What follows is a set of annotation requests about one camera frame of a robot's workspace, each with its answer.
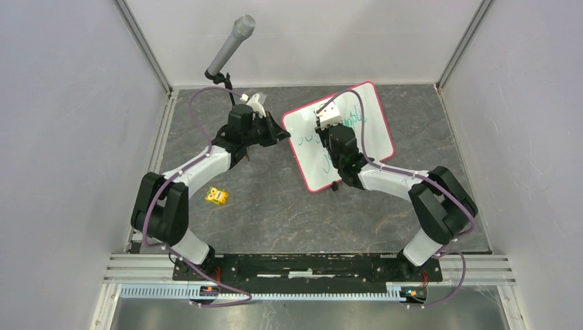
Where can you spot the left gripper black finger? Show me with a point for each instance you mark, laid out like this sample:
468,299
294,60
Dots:
268,124
278,134

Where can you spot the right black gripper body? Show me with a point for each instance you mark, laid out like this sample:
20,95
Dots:
324,135

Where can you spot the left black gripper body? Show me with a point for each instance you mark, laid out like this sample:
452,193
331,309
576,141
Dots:
261,133

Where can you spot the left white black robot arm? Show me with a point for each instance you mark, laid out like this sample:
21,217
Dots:
161,209

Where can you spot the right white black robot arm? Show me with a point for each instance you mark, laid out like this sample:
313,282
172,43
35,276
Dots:
443,207

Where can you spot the black microphone stand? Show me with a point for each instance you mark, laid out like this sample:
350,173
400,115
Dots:
219,78

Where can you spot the yellow toy block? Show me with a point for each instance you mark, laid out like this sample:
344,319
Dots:
217,196

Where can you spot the grey microphone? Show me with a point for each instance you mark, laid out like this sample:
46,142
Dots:
242,30

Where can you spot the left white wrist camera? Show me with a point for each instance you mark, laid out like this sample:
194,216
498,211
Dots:
256,102

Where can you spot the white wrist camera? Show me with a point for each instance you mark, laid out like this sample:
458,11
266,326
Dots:
256,102
327,116

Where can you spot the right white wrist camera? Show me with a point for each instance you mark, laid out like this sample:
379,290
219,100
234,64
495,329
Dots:
327,116

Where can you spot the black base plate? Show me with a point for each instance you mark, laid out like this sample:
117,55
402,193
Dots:
357,273

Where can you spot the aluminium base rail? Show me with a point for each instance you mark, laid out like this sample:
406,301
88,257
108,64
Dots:
481,270

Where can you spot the white slotted cable duct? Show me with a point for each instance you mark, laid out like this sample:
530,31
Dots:
213,293

